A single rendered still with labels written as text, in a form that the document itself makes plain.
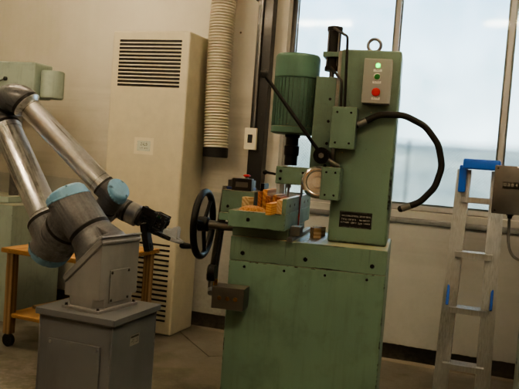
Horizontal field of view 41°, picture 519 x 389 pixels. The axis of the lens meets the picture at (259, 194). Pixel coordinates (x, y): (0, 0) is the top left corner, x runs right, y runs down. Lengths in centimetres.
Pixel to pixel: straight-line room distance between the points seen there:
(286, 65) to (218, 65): 150
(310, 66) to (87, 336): 127
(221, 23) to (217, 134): 65
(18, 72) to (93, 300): 247
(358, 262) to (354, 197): 25
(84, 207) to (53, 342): 46
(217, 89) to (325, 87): 155
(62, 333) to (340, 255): 99
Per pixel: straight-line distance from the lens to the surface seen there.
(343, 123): 250
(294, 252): 251
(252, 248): 254
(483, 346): 319
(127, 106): 425
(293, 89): 265
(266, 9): 419
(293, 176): 268
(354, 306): 251
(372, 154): 257
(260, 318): 257
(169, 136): 409
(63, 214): 242
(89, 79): 478
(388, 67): 253
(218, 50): 414
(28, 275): 454
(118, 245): 235
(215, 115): 409
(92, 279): 232
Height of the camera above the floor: 109
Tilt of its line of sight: 3 degrees down
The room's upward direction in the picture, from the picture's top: 4 degrees clockwise
